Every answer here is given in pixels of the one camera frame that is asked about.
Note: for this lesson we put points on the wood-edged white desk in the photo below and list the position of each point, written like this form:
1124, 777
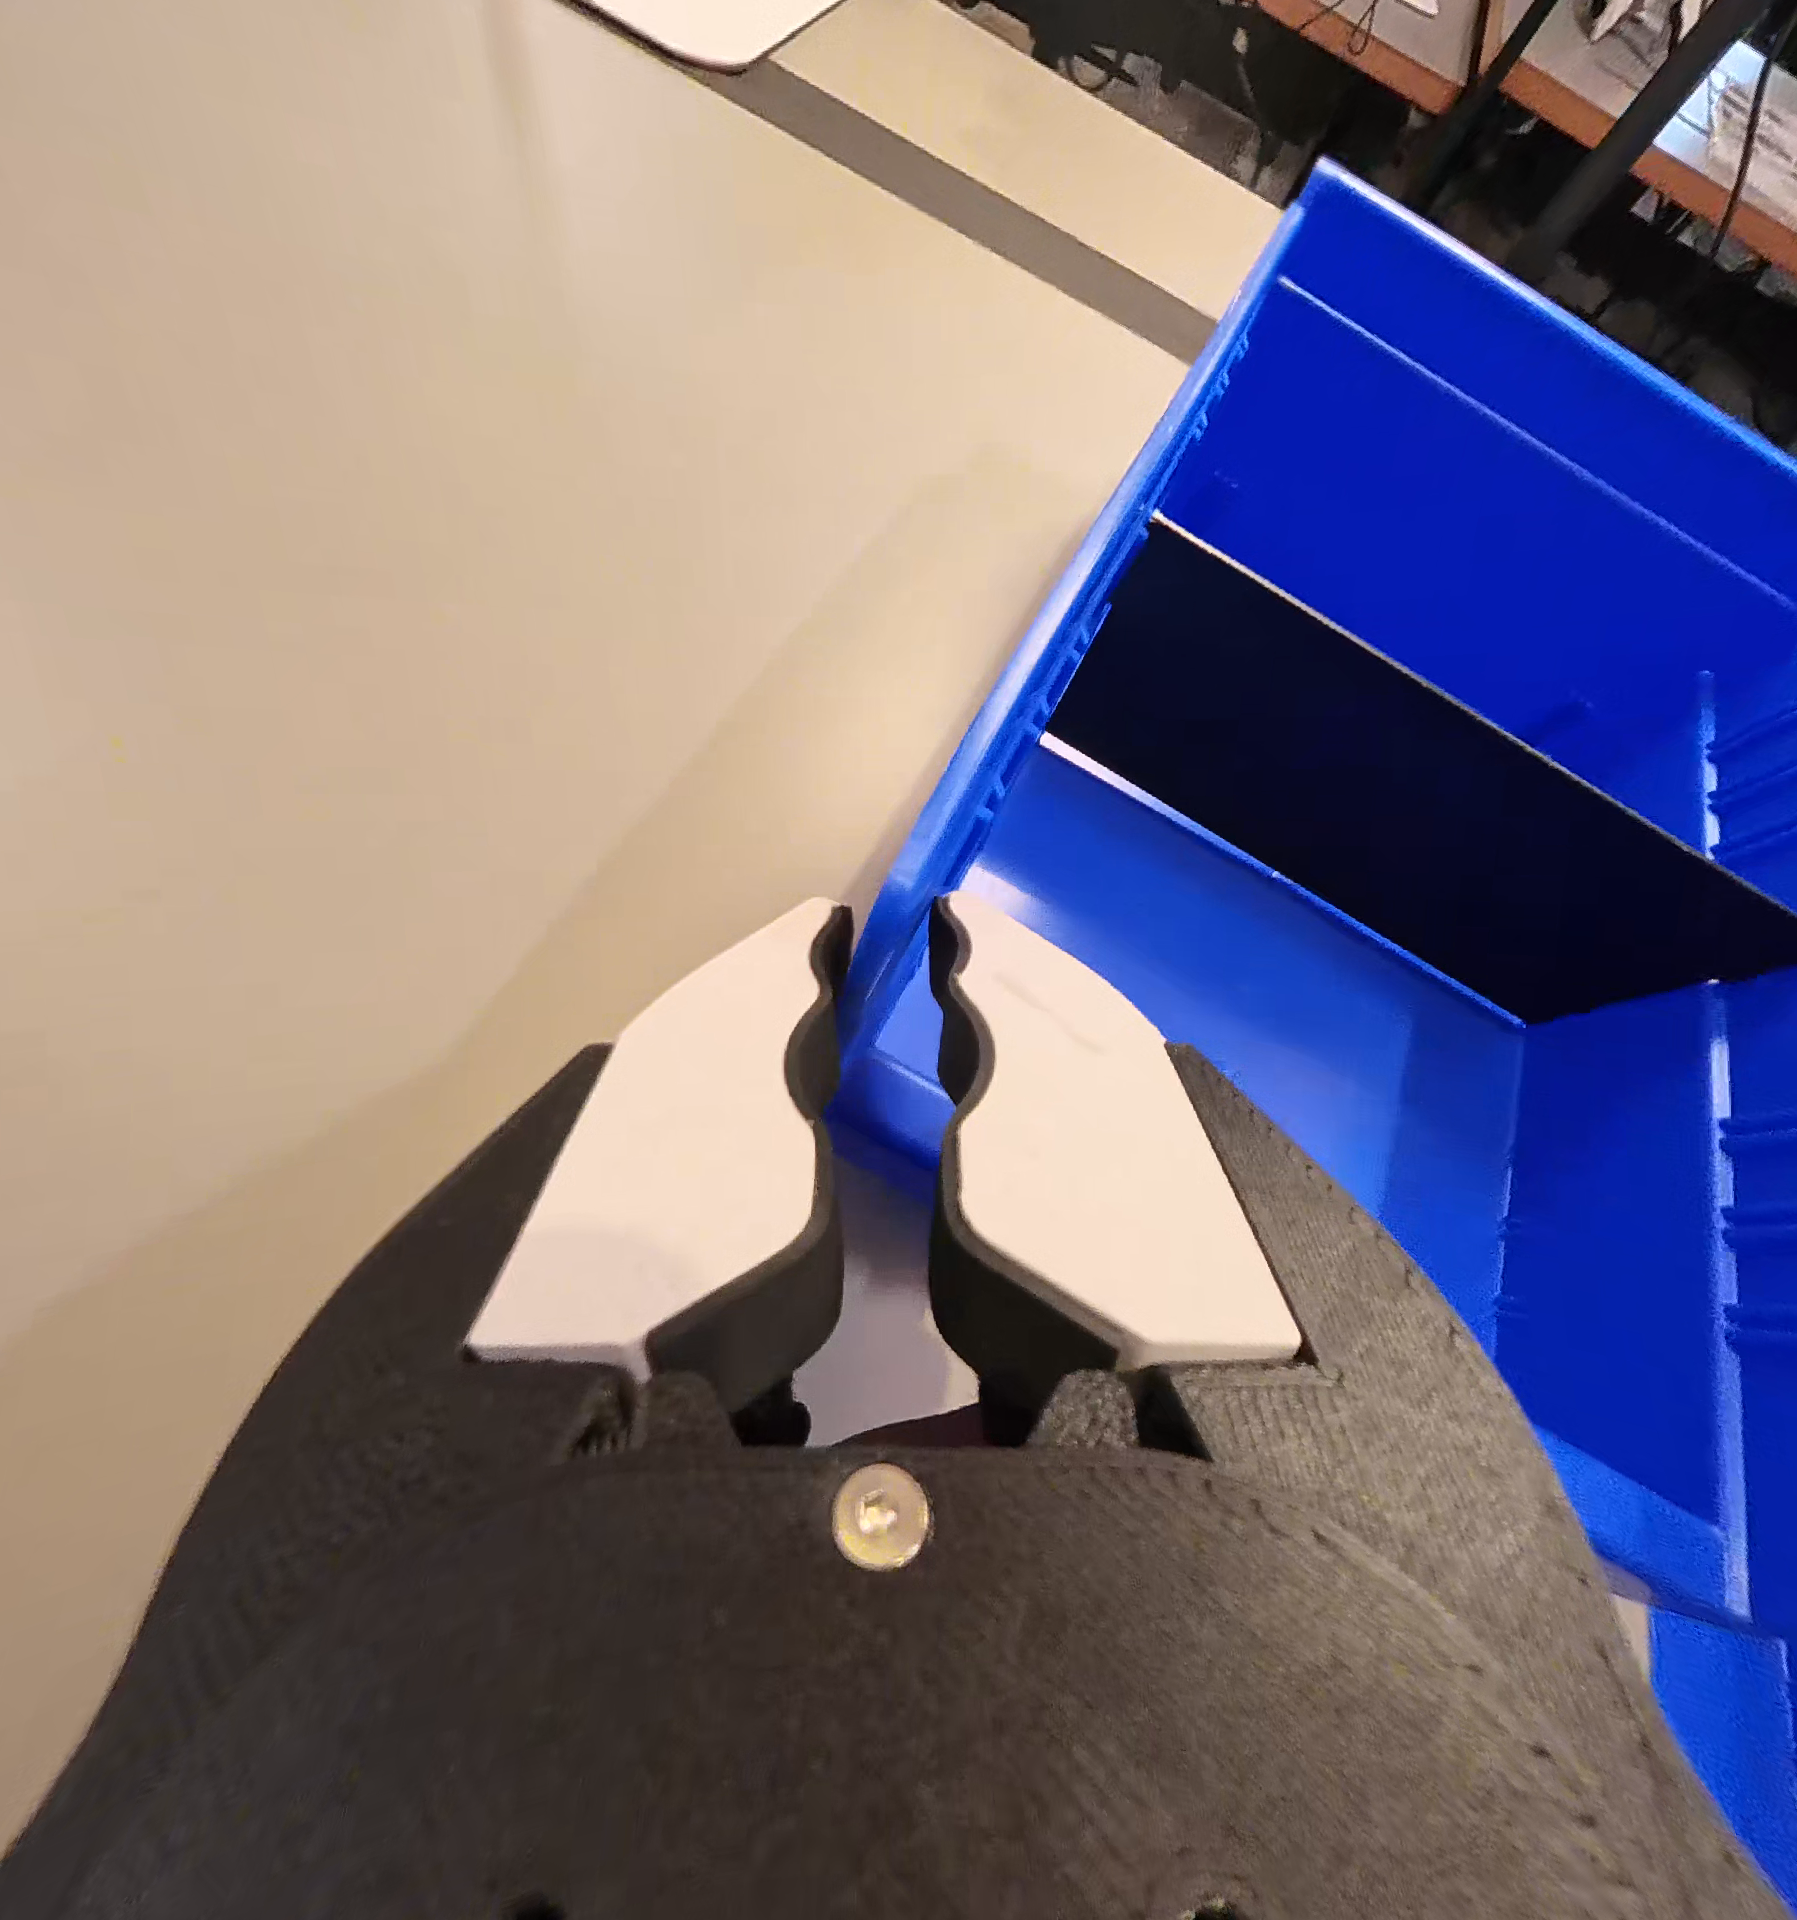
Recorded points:
1619, 76

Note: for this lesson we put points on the blue plastic storage bin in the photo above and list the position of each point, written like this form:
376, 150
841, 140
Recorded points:
1439, 449

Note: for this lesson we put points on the black blue-bin divider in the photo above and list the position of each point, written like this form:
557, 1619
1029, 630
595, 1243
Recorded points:
1378, 766

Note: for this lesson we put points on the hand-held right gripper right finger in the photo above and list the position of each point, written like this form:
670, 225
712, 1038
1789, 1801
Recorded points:
1101, 1171

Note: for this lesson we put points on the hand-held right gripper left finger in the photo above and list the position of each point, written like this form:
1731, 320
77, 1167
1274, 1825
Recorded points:
660, 1156

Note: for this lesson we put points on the white flat pad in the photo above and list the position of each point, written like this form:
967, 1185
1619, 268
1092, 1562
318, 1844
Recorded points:
703, 28

